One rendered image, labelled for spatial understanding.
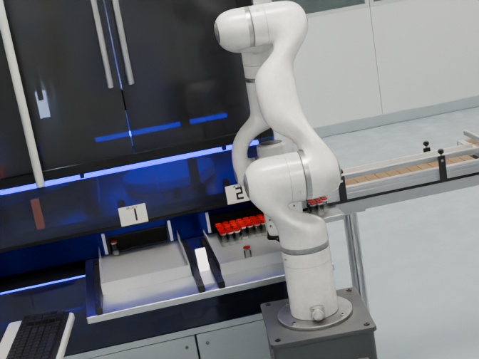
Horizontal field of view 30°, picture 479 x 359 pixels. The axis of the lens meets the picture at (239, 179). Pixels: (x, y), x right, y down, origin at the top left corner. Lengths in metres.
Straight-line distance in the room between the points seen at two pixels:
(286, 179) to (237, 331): 0.99
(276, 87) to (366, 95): 5.62
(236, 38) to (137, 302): 0.79
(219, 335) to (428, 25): 5.28
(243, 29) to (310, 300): 0.68
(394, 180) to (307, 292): 0.96
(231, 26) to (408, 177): 1.11
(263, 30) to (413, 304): 2.38
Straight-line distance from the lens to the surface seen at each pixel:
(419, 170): 3.12
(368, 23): 7.69
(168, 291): 2.53
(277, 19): 2.20
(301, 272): 2.18
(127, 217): 2.80
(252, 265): 2.58
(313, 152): 2.12
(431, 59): 7.91
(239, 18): 2.20
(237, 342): 3.00
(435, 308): 4.27
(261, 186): 2.09
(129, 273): 2.72
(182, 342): 2.97
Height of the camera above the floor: 1.82
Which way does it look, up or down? 15 degrees down
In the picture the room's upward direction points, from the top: 9 degrees counter-clockwise
